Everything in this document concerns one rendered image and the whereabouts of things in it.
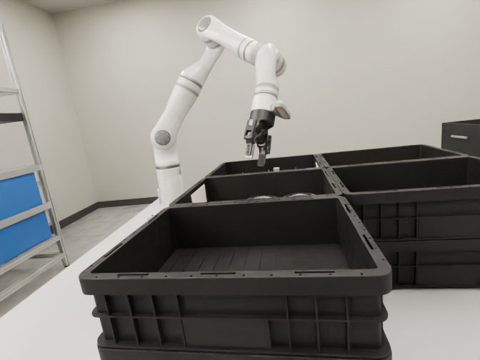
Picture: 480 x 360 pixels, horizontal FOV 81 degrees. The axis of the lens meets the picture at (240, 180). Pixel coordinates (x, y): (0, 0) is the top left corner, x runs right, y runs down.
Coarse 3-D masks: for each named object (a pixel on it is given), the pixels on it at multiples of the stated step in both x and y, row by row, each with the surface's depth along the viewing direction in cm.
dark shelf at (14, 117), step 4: (0, 116) 203; (4, 116) 207; (8, 116) 209; (12, 116) 213; (16, 116) 216; (20, 116) 220; (0, 120) 203; (4, 120) 206; (8, 120) 209; (12, 120) 213; (16, 120) 216; (20, 120) 219
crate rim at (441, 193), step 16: (416, 160) 82; (432, 160) 80; (448, 160) 80; (336, 176) 74; (352, 192) 59; (368, 192) 58; (384, 192) 57; (400, 192) 56; (416, 192) 56; (432, 192) 55; (448, 192) 55; (464, 192) 54
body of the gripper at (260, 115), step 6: (252, 114) 80; (258, 114) 79; (264, 114) 79; (270, 114) 79; (258, 120) 78; (264, 120) 79; (270, 120) 79; (258, 126) 78; (264, 126) 82; (270, 126) 82; (258, 132) 78; (264, 138) 82
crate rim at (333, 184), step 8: (320, 168) 87; (216, 176) 93; (224, 176) 92; (232, 176) 91; (240, 176) 91; (328, 176) 75; (200, 184) 87; (336, 184) 67; (184, 192) 77; (336, 192) 61; (176, 200) 70; (232, 200) 64; (240, 200) 63; (248, 200) 63; (256, 200) 62
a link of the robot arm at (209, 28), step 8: (208, 16) 98; (200, 24) 99; (208, 24) 97; (216, 24) 95; (224, 24) 94; (200, 32) 98; (208, 32) 96; (216, 32) 94; (224, 32) 93; (232, 32) 92; (208, 40) 99; (216, 40) 95; (224, 40) 93; (232, 40) 91; (240, 40) 89; (248, 40) 88; (232, 48) 91; (240, 48) 89; (240, 56) 90
